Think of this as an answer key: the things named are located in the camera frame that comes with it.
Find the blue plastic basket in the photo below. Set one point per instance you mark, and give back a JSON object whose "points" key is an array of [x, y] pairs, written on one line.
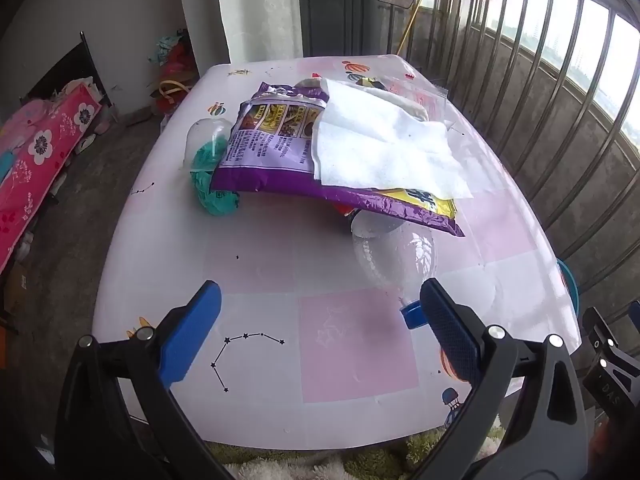
{"points": [[570, 285]]}

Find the white tissue sheet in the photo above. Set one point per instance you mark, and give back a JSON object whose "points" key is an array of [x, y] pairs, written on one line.
{"points": [[380, 145]]}

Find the pile of colourful bags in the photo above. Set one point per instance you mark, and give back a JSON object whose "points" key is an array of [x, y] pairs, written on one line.
{"points": [[175, 70]]}

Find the clear plastic bottle blue cap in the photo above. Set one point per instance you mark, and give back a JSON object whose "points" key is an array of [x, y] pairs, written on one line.
{"points": [[390, 260]]}

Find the clear plastic cup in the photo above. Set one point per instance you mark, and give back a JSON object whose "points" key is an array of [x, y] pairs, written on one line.
{"points": [[202, 135]]}

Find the metal balcony railing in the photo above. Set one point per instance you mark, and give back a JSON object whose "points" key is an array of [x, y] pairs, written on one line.
{"points": [[545, 90]]}

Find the purple snack bag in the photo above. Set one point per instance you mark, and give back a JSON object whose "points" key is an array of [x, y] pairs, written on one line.
{"points": [[270, 155]]}

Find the pink patterned tablecloth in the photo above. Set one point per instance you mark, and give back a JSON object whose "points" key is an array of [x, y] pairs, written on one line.
{"points": [[310, 350]]}

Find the teal plastic bag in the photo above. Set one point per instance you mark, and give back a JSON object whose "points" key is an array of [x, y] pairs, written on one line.
{"points": [[215, 190]]}

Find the dark metal cabinet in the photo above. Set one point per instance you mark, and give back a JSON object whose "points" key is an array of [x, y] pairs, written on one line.
{"points": [[335, 10]]}

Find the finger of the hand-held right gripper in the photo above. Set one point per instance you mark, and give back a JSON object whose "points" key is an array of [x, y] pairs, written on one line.
{"points": [[600, 330], [635, 312]]}

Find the black frame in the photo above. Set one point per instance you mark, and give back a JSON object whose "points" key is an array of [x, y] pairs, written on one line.
{"points": [[70, 67]]}

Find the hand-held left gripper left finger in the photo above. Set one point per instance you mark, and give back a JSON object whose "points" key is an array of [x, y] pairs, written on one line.
{"points": [[192, 332]]}

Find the clear wrapper with red print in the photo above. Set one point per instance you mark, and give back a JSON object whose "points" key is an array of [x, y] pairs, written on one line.
{"points": [[425, 97]]}

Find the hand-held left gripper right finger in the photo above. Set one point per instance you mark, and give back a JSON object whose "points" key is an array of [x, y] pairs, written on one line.
{"points": [[450, 332]]}

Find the white curtain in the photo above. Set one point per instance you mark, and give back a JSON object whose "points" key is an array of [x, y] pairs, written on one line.
{"points": [[255, 10]]}

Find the fluffy white green rug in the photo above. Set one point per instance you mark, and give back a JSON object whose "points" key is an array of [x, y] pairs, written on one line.
{"points": [[310, 462]]}

